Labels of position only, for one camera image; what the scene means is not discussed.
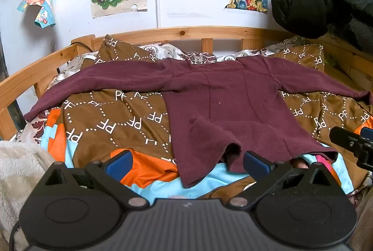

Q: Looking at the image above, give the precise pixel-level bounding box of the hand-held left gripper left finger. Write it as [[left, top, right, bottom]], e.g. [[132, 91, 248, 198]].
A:
[[38, 150, 150, 209]]

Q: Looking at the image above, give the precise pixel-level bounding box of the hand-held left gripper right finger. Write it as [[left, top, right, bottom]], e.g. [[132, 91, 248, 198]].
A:
[[227, 150, 340, 209]]

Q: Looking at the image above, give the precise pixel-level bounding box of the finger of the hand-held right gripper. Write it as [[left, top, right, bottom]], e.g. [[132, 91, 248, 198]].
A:
[[329, 126, 373, 173]]

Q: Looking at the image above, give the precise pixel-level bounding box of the maroon long-sleeve shirt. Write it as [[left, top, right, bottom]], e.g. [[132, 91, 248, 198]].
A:
[[23, 54, 373, 189]]

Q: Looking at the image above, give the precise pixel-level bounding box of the orange and blue cloth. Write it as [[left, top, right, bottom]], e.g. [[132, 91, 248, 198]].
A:
[[41, 108, 354, 208]]

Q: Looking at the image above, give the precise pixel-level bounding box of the brown printed blanket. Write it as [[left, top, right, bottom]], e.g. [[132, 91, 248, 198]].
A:
[[60, 34, 373, 170]]

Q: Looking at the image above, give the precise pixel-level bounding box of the white fleece blanket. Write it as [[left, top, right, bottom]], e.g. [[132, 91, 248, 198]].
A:
[[0, 140, 56, 251]]

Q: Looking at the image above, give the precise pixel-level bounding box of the floral bed sheet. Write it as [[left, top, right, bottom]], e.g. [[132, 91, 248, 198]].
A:
[[13, 36, 321, 142]]

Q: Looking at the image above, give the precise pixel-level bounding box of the black cable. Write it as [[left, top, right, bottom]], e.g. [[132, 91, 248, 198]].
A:
[[9, 222, 23, 251]]

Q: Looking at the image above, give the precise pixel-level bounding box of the wooden bed frame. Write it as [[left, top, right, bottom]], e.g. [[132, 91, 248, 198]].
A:
[[0, 26, 373, 141]]

